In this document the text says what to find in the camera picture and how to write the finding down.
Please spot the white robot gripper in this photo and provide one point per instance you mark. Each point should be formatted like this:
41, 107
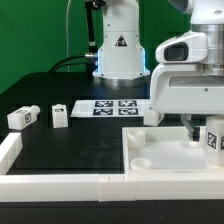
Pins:
181, 84

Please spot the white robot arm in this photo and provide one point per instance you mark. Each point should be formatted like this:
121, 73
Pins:
121, 58

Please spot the white sheet with AprilTags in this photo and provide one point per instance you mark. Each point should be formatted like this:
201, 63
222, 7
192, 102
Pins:
110, 108

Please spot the white U-shaped obstacle fence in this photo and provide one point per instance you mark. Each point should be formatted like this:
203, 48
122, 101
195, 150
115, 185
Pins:
102, 187

